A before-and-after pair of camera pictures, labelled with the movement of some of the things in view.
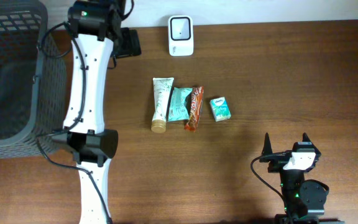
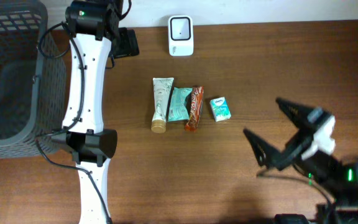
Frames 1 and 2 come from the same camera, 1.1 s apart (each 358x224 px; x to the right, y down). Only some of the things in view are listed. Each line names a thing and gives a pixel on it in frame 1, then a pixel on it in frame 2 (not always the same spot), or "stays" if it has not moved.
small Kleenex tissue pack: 220,109 stays
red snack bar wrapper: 196,108 stays
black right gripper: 278,158 → 294,146
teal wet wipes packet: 179,109 stays
